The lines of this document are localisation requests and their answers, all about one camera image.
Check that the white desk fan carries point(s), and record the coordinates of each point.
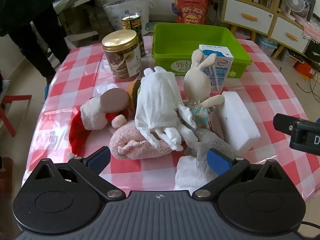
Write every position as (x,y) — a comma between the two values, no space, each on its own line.
(295,2)

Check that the white plastic bag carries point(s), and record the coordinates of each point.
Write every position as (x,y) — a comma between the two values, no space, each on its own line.
(135,5)

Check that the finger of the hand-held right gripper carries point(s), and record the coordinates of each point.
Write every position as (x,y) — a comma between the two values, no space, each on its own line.
(282,123)

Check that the clear box pink lid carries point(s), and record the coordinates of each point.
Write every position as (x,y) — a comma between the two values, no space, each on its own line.
(241,33)

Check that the gold lid cookie jar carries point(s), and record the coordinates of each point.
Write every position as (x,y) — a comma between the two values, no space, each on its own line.
(120,60)

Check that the pink floral cloth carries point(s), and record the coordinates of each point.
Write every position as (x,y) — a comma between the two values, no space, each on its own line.
(311,28)

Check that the red white checkered tablecloth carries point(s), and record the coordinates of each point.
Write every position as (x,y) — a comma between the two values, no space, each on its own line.
(262,92)

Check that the beige rabbit plush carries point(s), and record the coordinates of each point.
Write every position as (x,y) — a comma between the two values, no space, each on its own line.
(196,82)

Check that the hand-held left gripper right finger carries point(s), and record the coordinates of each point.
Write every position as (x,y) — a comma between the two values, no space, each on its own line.
(220,164)

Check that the red white santa plush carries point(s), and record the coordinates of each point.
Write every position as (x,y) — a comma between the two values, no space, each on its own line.
(92,116)

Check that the pink fluffy towel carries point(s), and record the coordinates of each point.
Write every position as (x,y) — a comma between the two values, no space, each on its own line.
(132,142)

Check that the blue white milk carton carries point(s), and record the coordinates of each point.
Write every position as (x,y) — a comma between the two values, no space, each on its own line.
(221,67)

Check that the red snack bucket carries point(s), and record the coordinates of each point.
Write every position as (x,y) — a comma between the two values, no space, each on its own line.
(192,10)

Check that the green plastic bin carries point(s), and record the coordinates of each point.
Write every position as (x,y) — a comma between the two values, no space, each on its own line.
(175,42)

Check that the white cabinet drawer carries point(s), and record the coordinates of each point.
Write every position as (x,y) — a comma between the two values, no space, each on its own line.
(290,35)
(247,17)

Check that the hamburger plush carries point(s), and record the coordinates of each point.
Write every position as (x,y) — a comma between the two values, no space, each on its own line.
(132,92)

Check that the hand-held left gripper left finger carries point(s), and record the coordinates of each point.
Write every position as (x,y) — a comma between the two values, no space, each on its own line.
(98,160)

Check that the clear box blue lid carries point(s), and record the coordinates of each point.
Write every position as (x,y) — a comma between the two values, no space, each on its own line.
(266,46)

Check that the wooden cabinet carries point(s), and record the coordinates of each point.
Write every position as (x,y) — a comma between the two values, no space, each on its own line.
(272,7)

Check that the white cloth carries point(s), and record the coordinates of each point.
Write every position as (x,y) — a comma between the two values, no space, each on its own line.
(157,97)

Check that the white foam block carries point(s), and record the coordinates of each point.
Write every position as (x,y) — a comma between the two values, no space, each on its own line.
(237,120)

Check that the red stool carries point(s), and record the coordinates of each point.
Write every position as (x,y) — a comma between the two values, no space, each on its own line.
(15,100)

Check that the grey fluffy cloth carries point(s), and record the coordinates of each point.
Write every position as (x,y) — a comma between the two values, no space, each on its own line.
(212,142)

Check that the black wall charger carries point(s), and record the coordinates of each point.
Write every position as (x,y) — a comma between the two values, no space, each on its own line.
(215,6)

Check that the orange box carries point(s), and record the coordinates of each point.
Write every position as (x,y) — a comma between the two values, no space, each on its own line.
(303,70)

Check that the white small towel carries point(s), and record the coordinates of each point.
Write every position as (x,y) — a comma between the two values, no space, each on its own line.
(187,175)

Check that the clear storage box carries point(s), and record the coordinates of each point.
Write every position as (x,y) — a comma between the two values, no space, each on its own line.
(291,57)

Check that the white office chair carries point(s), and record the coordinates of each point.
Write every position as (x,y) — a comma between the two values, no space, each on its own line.
(75,10)

